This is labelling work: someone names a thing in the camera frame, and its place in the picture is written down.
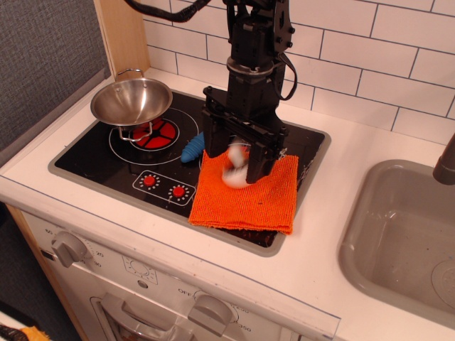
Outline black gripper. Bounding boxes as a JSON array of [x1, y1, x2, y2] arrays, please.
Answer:
[[203, 67, 287, 184]]

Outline white toy mushroom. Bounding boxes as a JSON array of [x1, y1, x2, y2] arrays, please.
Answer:
[[222, 141, 249, 189]]

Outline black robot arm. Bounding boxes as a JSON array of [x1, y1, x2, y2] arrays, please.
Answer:
[[203, 1, 295, 184]]

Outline orange towel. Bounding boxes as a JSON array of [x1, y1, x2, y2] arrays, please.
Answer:
[[188, 153, 299, 234]]

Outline blue ridged toy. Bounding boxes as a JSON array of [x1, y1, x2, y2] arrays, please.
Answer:
[[181, 132, 205, 163]]

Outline right red stove knob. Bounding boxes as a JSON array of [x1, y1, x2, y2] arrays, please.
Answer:
[[172, 186, 186, 198]]

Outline red stove knob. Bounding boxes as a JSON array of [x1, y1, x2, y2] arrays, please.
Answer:
[[143, 175, 156, 187], [172, 186, 186, 198]]

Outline black toy stovetop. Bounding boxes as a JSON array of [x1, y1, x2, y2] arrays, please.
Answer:
[[48, 92, 331, 257]]

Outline left red stove knob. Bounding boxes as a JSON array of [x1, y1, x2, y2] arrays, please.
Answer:
[[143, 175, 156, 187]]

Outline steel wok pan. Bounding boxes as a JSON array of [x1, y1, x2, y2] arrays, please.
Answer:
[[90, 68, 173, 142]]

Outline grey oven dial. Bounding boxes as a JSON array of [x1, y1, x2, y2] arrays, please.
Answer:
[[188, 295, 233, 337]]

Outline grey sink basin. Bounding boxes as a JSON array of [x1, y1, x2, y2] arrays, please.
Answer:
[[339, 160, 454, 328]]

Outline grey timer dial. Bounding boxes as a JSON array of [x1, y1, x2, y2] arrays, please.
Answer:
[[51, 231, 87, 268]]

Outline grey faucet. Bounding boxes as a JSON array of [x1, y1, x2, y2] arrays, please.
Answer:
[[432, 134, 455, 185]]

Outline orange black plush object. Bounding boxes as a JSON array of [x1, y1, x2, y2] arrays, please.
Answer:
[[1, 325, 50, 341]]

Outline black sleeved cable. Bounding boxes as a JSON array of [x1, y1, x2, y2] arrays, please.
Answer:
[[124, 0, 214, 25]]

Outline wooden side post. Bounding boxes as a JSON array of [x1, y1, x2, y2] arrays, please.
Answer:
[[94, 0, 151, 76]]

